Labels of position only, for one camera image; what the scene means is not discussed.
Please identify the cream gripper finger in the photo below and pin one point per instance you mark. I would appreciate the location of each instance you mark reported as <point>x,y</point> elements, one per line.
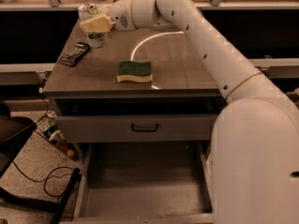
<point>97,24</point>
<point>104,9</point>

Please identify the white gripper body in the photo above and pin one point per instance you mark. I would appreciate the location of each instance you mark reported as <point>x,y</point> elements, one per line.
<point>121,14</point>

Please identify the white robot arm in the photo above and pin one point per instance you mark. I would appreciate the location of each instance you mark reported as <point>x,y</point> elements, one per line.
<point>255,139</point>

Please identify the dark rxbar chocolate bar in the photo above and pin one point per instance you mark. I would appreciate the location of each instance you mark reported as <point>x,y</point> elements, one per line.
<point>72,56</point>

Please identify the green yellow sponge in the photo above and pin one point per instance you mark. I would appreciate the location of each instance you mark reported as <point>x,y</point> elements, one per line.
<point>140,72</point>

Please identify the grey drawer cabinet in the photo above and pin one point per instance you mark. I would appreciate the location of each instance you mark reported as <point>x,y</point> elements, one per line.
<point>139,111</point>

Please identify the black chair base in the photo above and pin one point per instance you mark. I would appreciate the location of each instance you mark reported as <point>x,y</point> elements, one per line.
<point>40,171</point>

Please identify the open bottom drawer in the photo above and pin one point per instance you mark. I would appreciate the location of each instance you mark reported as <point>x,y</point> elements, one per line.
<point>144,183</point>

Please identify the middle drawer with black handle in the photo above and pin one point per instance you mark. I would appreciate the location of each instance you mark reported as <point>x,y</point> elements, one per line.
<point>145,128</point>

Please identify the wire basket with items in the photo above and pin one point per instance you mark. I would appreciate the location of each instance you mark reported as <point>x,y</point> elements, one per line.
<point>47,128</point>

